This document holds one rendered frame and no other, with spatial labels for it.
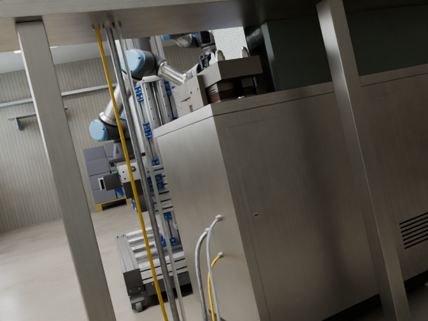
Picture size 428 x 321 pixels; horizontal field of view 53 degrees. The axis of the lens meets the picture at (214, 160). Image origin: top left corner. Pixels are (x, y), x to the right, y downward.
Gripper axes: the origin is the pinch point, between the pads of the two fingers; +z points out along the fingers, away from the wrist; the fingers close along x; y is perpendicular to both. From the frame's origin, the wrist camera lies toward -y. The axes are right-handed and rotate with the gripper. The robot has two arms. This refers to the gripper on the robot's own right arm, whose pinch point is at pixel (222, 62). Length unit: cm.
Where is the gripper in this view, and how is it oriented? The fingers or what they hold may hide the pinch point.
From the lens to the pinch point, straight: 179.0
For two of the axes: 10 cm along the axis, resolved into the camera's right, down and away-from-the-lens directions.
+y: -2.3, -9.7, -0.4
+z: 4.0, -0.6, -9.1
